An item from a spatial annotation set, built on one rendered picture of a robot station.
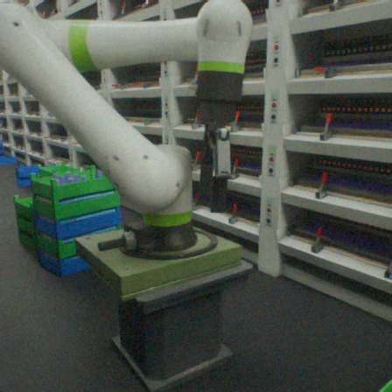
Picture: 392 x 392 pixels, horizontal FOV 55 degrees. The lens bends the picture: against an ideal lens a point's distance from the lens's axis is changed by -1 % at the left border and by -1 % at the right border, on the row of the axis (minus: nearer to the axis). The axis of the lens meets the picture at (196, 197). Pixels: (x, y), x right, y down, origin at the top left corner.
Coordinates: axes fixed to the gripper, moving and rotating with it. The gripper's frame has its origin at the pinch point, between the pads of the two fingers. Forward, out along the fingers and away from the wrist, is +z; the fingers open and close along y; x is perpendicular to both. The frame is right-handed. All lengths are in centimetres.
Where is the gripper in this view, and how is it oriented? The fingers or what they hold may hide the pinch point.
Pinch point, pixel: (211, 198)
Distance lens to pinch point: 81.9
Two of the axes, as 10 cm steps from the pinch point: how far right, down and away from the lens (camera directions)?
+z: -0.6, 9.6, 2.6
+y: 1.6, 2.6, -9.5
